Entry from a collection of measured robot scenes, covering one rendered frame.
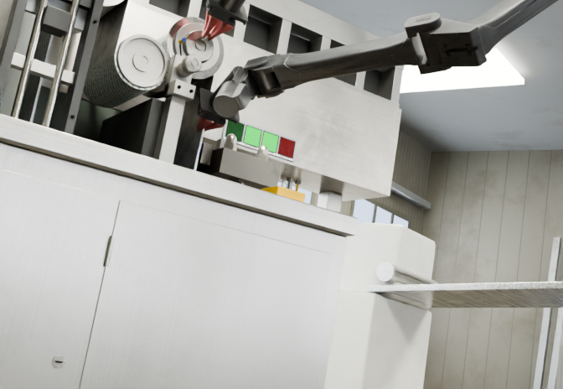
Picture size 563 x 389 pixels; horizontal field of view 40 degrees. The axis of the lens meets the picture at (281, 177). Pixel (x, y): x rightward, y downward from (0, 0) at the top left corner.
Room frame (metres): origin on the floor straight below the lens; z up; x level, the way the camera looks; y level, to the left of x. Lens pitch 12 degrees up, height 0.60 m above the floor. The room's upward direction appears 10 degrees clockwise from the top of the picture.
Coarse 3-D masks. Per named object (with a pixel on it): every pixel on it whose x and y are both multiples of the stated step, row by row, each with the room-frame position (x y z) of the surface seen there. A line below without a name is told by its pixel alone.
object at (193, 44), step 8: (192, 32) 1.68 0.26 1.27; (200, 32) 1.69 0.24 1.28; (192, 40) 1.68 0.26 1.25; (200, 40) 1.70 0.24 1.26; (184, 48) 1.68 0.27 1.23; (192, 48) 1.68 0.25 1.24; (200, 48) 1.69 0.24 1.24; (208, 48) 1.70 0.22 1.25; (200, 56) 1.70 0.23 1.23; (208, 56) 1.70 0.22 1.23
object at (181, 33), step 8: (192, 24) 1.69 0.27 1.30; (200, 24) 1.70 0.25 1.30; (184, 32) 1.68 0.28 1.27; (176, 40) 1.67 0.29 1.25; (216, 40) 1.72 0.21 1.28; (176, 48) 1.68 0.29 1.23; (216, 48) 1.73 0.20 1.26; (184, 56) 1.69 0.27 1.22; (216, 56) 1.73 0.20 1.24; (208, 64) 1.72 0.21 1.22; (160, 88) 1.89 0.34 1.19
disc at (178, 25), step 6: (186, 18) 1.69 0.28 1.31; (192, 18) 1.70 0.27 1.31; (198, 18) 1.70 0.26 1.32; (174, 24) 1.68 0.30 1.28; (180, 24) 1.68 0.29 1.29; (174, 30) 1.68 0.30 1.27; (168, 36) 1.67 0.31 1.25; (174, 36) 1.68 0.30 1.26; (168, 42) 1.67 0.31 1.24; (222, 42) 1.74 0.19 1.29; (168, 48) 1.68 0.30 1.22; (222, 48) 1.74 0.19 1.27; (168, 54) 1.68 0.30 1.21; (222, 54) 1.74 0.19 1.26; (222, 60) 1.75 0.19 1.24; (216, 66) 1.74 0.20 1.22; (198, 72) 1.72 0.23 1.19; (204, 72) 1.73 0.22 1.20; (210, 72) 1.73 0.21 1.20; (192, 78) 1.72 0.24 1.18; (198, 78) 1.72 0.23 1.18; (204, 78) 1.73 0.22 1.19
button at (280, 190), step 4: (264, 188) 1.59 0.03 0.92; (268, 188) 1.58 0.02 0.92; (272, 188) 1.56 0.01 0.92; (276, 188) 1.55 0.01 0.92; (280, 188) 1.55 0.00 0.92; (284, 188) 1.55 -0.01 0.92; (272, 192) 1.56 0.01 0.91; (276, 192) 1.54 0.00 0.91; (280, 192) 1.55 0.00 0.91; (284, 192) 1.55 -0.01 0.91; (288, 192) 1.56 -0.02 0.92; (292, 192) 1.56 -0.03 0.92; (296, 192) 1.57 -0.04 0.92; (300, 192) 1.57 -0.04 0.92; (288, 196) 1.56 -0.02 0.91; (292, 196) 1.56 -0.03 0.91; (296, 196) 1.57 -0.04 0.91; (300, 196) 1.57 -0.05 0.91; (304, 196) 1.58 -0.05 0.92; (300, 200) 1.57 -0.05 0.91
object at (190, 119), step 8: (208, 80) 1.77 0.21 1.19; (208, 88) 1.76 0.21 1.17; (192, 104) 1.82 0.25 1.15; (184, 112) 1.85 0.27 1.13; (192, 112) 1.81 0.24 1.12; (184, 120) 1.84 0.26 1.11; (192, 120) 1.80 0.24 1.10; (184, 128) 1.83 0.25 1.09; (192, 128) 1.80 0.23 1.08; (184, 136) 1.83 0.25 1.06; (192, 136) 1.79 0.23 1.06; (200, 136) 1.75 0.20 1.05; (184, 144) 1.82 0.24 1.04; (192, 144) 1.78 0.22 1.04; (200, 144) 1.74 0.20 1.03; (176, 152) 1.85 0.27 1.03; (184, 152) 1.81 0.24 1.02
